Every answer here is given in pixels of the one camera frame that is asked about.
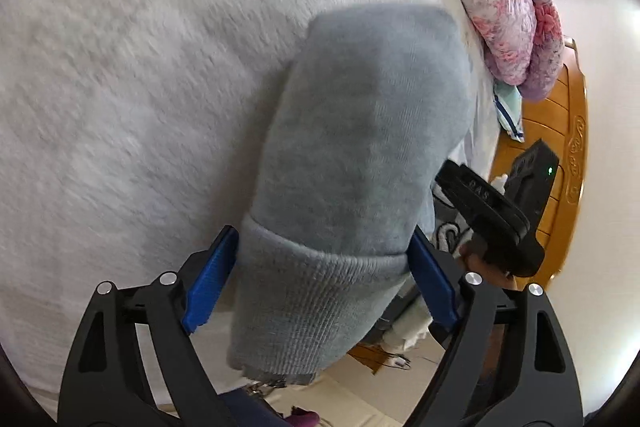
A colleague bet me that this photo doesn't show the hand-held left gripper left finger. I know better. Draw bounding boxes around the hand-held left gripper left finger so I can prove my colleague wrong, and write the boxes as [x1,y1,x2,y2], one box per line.
[60,225,239,427]

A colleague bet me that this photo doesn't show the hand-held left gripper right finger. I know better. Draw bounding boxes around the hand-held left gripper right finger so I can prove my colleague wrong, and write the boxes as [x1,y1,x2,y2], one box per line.
[405,227,583,427]

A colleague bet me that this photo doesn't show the grey zip hoodie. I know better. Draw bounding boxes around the grey zip hoodie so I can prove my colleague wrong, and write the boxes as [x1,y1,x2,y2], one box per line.
[227,4,474,389]

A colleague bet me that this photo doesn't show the person's right hand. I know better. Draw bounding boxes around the person's right hand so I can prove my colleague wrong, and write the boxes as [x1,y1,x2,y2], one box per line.
[459,240,516,290]

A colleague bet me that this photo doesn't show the light blue pillow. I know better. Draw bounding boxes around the light blue pillow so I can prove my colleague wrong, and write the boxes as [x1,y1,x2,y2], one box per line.
[492,82,526,142]

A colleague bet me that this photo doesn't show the wooden bed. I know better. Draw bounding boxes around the wooden bed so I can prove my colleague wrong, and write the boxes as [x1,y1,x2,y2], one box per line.
[0,0,590,414]

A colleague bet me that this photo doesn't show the person's dark blue trousers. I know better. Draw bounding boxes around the person's dark blue trousers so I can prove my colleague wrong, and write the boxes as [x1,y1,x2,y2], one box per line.
[219,389,287,427]

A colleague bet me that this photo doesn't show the purple floral quilt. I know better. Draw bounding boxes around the purple floral quilt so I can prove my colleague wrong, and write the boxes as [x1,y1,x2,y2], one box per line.
[442,0,564,102]

